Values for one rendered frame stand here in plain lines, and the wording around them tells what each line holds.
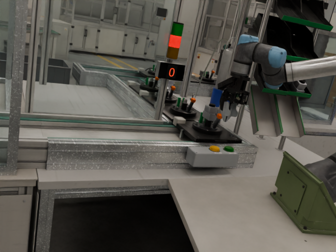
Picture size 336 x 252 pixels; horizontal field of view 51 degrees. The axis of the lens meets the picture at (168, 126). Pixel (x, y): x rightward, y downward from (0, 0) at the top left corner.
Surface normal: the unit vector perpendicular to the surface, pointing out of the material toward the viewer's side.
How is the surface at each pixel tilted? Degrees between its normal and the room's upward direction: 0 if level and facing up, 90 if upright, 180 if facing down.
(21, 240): 90
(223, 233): 0
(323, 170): 34
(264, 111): 45
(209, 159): 90
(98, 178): 0
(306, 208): 90
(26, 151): 90
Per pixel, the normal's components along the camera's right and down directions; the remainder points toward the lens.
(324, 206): 0.15, 0.32
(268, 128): 0.30, -0.43
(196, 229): 0.18, -0.94
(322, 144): 0.40, 0.34
